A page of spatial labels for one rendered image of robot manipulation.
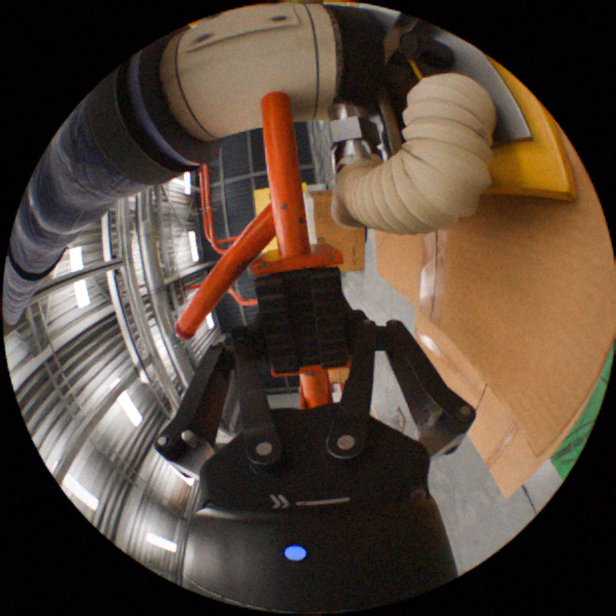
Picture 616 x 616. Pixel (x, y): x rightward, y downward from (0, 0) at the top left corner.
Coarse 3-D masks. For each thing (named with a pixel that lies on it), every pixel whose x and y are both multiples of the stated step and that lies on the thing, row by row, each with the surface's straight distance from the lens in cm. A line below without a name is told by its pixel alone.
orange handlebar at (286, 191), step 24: (264, 96) 18; (288, 96) 18; (264, 120) 17; (288, 120) 16; (288, 144) 15; (288, 168) 15; (288, 192) 14; (288, 216) 14; (288, 240) 14; (312, 384) 19
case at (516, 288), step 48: (384, 240) 37; (432, 240) 24; (480, 240) 18; (528, 240) 15; (576, 240) 14; (432, 288) 25; (480, 288) 19; (528, 288) 15; (576, 288) 14; (480, 336) 19; (528, 336) 16; (576, 336) 14; (528, 384) 17; (576, 384) 15; (528, 432) 18
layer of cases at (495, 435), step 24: (432, 336) 106; (432, 360) 109; (456, 360) 92; (456, 384) 95; (480, 384) 82; (480, 408) 85; (504, 408) 76; (480, 432) 88; (504, 432) 78; (504, 456) 81; (528, 456) 74; (504, 480) 85
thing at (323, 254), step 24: (264, 264) 13; (288, 264) 13; (312, 264) 13; (336, 264) 13; (264, 288) 13; (288, 288) 14; (312, 288) 13; (336, 288) 13; (264, 312) 13; (288, 312) 13; (312, 312) 14; (336, 312) 13; (288, 336) 14; (312, 336) 15; (336, 336) 14; (288, 360) 15; (312, 360) 16; (336, 360) 15
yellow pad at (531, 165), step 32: (416, 32) 16; (448, 32) 18; (416, 64) 20; (448, 64) 16; (480, 64) 15; (512, 96) 13; (512, 128) 12; (544, 128) 12; (512, 160) 13; (544, 160) 12; (512, 192) 13; (544, 192) 12; (576, 192) 12
